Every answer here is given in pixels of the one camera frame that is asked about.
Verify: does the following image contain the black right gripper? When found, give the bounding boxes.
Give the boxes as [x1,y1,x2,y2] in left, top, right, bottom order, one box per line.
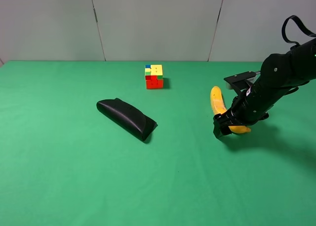
[213,86,269,138]

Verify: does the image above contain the yellow banana with tape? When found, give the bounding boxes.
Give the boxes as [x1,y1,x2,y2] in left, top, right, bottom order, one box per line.
[210,86,251,134]

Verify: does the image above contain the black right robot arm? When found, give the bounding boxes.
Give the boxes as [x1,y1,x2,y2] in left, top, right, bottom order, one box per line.
[213,39,316,138]

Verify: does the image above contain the multicoloured puzzle cube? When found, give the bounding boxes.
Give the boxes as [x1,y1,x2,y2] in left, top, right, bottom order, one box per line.
[145,64,163,90]

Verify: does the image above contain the black glasses case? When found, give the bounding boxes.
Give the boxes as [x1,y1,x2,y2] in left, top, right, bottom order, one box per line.
[96,98,157,142]

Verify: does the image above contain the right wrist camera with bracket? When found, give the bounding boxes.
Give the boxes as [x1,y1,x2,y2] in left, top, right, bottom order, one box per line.
[224,71,257,94]

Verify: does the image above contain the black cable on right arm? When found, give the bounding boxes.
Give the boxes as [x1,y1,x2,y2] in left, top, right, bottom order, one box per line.
[282,14,316,48]

